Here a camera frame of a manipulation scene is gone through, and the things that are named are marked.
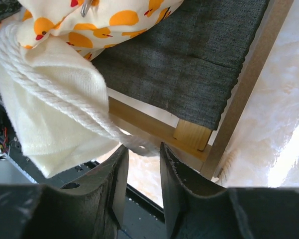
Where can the wooden pet bed frame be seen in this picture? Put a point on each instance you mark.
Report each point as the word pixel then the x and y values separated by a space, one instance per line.
pixel 201 148

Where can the grey bed base fabric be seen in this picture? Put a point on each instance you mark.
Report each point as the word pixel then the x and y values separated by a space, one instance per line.
pixel 189 63

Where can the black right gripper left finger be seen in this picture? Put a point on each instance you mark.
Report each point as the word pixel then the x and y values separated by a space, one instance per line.
pixel 90 207

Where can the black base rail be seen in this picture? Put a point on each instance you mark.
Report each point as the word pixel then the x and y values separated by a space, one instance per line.
pixel 143 219

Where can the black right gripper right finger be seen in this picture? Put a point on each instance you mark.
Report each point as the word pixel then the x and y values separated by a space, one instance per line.
pixel 197 208

